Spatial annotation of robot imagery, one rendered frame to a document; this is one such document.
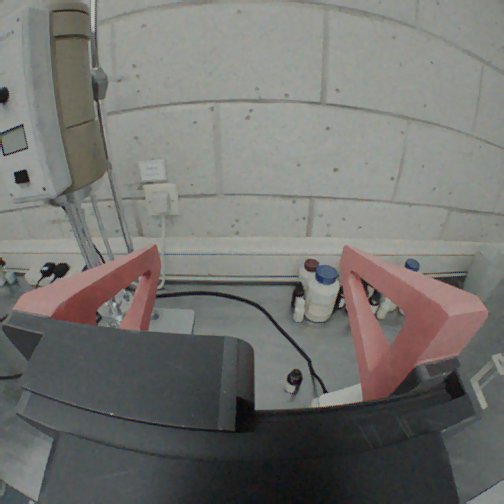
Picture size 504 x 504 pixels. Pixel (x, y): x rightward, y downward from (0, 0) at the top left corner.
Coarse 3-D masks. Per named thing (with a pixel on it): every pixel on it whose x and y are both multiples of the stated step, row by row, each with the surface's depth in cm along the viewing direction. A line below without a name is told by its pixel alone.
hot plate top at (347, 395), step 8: (360, 384) 37; (336, 392) 36; (344, 392) 36; (352, 392) 36; (360, 392) 36; (320, 400) 35; (328, 400) 35; (336, 400) 35; (344, 400) 35; (352, 400) 35
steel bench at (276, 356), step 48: (0, 288) 64; (192, 288) 68; (240, 288) 69; (288, 288) 69; (0, 336) 49; (240, 336) 56; (336, 336) 55; (480, 336) 50; (0, 384) 38; (336, 384) 46; (480, 384) 39; (0, 432) 28; (480, 432) 30; (480, 480) 22
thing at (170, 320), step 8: (160, 312) 60; (168, 312) 60; (176, 312) 60; (184, 312) 60; (192, 312) 60; (160, 320) 58; (168, 320) 58; (176, 320) 58; (184, 320) 58; (192, 320) 58; (152, 328) 56; (160, 328) 56; (168, 328) 56; (176, 328) 56; (184, 328) 56; (192, 328) 57
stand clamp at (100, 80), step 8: (96, 72) 27; (104, 72) 29; (96, 80) 27; (104, 80) 29; (112, 80) 32; (120, 80) 35; (128, 80) 38; (96, 88) 28; (104, 88) 30; (96, 96) 29; (104, 96) 30
